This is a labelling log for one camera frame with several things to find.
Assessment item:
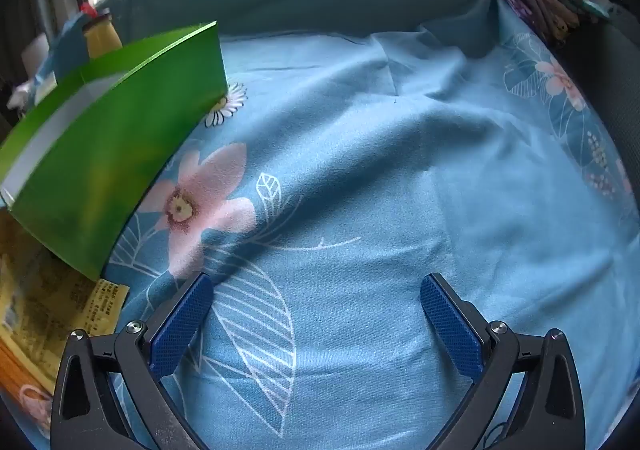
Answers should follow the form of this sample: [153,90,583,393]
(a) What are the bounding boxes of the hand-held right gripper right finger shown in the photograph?
[420,272,587,450]

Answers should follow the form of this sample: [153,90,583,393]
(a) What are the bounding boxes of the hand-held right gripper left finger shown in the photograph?
[50,272,216,450]

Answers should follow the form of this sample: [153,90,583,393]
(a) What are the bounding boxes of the green cardboard box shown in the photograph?
[0,21,229,282]

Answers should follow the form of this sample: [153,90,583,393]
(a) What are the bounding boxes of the yellow orange snack packet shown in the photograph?
[0,210,130,391]

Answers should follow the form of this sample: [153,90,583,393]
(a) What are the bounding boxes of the blue floral bedsheet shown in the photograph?
[102,24,640,450]

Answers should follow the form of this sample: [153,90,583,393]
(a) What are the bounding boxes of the crumpled white plastic bag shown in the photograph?
[7,80,56,110]

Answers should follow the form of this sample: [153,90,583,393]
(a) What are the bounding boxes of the yellow juice bottle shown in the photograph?
[80,4,123,61]

